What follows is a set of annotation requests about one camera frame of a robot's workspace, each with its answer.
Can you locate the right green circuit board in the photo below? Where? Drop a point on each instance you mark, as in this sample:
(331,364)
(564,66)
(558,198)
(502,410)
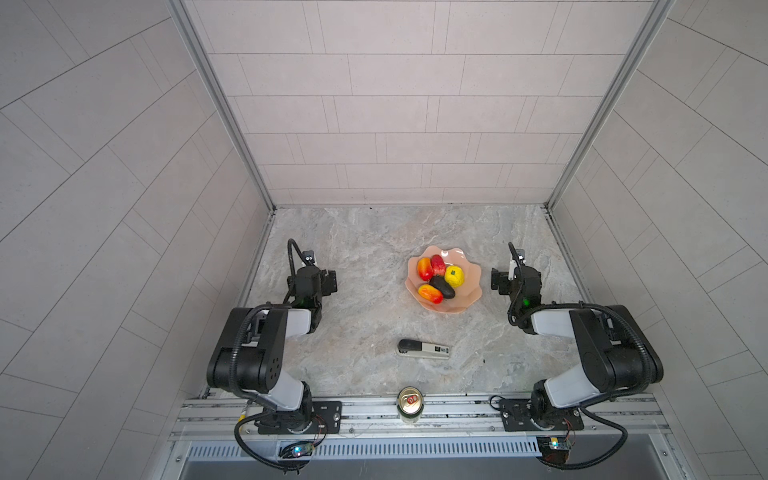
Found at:
(553,450)

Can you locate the red orange fake mango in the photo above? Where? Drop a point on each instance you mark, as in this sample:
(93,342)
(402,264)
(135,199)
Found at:
(431,294)

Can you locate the pink scalloped fruit bowl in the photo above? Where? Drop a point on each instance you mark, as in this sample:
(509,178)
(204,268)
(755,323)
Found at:
(466,295)

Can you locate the dark fake avocado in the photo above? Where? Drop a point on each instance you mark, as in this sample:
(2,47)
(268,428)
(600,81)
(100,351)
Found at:
(441,285)

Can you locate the red fake strawberry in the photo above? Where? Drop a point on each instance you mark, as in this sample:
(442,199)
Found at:
(438,265)

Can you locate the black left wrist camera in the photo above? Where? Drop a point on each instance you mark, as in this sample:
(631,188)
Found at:
(308,257)

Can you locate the black silver handheld device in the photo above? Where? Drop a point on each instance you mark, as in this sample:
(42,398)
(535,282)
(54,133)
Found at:
(423,350)

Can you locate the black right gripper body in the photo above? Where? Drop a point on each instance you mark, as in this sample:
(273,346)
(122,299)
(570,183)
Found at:
(506,287)

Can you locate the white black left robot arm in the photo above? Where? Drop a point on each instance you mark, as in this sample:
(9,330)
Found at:
(248,359)

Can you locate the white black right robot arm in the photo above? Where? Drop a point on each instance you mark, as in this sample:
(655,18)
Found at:
(615,360)

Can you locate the aluminium rail base frame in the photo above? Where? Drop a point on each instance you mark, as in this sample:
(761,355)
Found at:
(450,427)

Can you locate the left green circuit board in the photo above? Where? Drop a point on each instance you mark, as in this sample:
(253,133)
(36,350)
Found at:
(297,450)

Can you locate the red orange fake peach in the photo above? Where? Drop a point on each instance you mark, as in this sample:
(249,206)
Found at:
(425,270)

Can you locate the green circuit board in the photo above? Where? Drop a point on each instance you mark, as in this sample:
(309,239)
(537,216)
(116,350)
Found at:
(297,450)
(553,450)

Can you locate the opened tin can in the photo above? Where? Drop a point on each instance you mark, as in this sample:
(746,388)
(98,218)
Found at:
(410,404)

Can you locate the yellow fake lemon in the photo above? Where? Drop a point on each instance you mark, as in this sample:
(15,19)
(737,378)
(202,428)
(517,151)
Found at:
(455,276)

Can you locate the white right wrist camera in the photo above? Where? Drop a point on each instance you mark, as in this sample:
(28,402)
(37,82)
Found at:
(515,263)

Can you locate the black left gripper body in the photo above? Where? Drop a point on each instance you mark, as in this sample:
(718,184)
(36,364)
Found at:
(322,288)

